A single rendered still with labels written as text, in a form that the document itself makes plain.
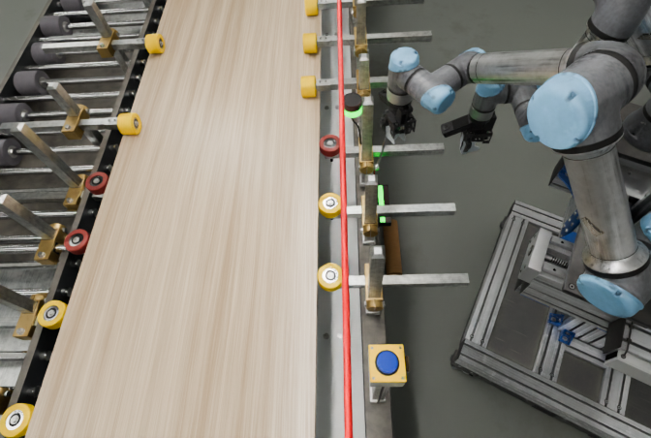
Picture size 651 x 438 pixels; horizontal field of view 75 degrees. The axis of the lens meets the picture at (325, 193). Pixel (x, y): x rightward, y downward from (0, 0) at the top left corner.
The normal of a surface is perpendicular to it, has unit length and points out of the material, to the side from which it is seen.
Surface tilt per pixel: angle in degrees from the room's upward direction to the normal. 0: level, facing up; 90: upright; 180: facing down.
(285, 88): 0
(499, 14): 0
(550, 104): 85
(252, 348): 0
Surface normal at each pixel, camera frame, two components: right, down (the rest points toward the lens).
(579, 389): -0.07, -0.52
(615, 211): -0.01, 0.41
